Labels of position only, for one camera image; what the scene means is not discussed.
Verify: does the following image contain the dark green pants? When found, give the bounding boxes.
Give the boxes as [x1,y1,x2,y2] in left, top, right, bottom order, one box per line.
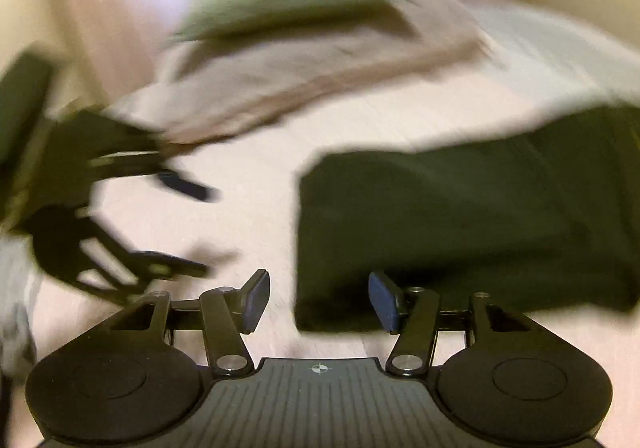
[292,102,640,335]

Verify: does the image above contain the white fluffy blanket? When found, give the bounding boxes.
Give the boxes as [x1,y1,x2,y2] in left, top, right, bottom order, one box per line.
[20,3,640,444]

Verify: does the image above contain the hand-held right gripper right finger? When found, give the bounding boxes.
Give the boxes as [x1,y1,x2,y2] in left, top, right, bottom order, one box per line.
[368,271,533,377]

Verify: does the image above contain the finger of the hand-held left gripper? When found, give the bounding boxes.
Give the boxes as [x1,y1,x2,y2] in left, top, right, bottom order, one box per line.
[42,107,222,204]
[27,205,211,303]

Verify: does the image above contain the beige folded blanket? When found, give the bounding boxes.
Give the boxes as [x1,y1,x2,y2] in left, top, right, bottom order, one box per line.
[150,0,497,145]

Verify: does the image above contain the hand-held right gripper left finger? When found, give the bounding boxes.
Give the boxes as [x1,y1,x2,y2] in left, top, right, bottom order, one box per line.
[107,269,272,375]

